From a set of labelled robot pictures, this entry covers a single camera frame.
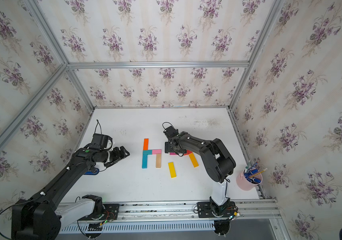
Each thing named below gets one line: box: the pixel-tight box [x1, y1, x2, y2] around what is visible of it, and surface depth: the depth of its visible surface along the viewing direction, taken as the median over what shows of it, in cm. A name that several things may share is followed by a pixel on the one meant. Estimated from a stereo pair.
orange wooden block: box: [143, 138, 149, 151], surface depth 100 cm
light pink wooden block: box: [152, 149, 162, 155], surface depth 97 cm
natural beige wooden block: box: [155, 153, 162, 168], surface depth 92 cm
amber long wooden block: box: [188, 152, 199, 168], surface depth 93 cm
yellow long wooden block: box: [168, 162, 177, 179], surface depth 90 cm
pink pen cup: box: [236, 168, 263, 191], surface depth 78 cm
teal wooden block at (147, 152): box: [142, 150, 153, 155], surface depth 96 cm
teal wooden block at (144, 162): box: [142, 150, 150, 169], surface depth 95 cm
